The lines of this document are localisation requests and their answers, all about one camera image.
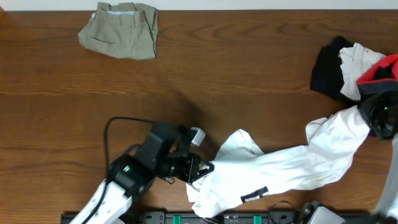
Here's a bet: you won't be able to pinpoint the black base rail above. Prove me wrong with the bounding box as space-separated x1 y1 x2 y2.
60 210 374 224

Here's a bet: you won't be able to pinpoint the left black cable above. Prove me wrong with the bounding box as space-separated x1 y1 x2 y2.
81 116 156 224

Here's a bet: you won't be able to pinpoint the folded khaki shorts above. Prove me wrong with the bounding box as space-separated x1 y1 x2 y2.
78 2 159 60

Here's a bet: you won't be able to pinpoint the white patterned garment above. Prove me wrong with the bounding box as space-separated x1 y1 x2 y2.
338 43 386 101

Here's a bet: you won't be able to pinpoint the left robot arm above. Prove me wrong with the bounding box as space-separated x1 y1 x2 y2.
70 152 215 224

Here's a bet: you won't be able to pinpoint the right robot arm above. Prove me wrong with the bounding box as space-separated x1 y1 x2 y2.
295 90 397 223

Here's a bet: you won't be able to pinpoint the black red garment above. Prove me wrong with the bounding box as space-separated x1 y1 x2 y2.
356 54 397 101

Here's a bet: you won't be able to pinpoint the white t-shirt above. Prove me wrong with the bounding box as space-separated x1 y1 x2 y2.
187 106 370 218

